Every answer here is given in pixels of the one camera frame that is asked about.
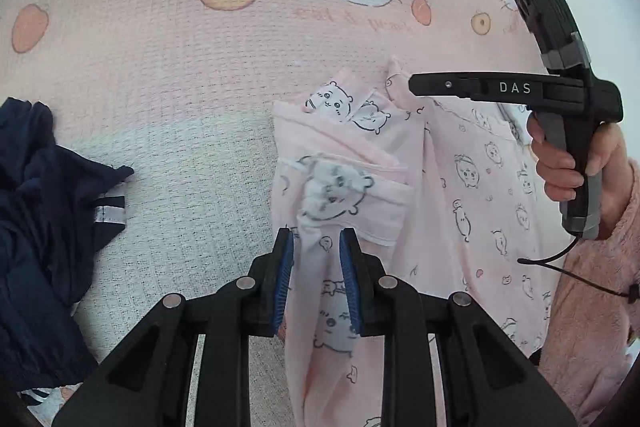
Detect navy shorts with white stripes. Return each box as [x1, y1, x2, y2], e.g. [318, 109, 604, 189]
[0, 98, 135, 405]

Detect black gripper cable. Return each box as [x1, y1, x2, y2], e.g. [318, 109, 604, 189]
[517, 232, 640, 300]

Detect pink and cream printed blanket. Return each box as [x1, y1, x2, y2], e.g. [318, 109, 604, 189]
[0, 0, 640, 427]

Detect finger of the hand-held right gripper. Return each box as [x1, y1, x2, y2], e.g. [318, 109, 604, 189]
[408, 73, 488, 102]

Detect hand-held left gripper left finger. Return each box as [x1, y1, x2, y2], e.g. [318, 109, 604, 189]
[52, 227, 296, 427]

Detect person's right forearm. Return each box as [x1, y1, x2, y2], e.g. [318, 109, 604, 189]
[539, 159, 640, 427]

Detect person's right hand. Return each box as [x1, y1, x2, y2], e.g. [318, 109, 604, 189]
[527, 112, 629, 204]

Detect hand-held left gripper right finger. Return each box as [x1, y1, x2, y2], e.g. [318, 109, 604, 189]
[339, 228, 578, 427]

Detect pink printed pajama pants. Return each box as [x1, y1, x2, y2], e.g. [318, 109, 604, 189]
[271, 57, 567, 427]

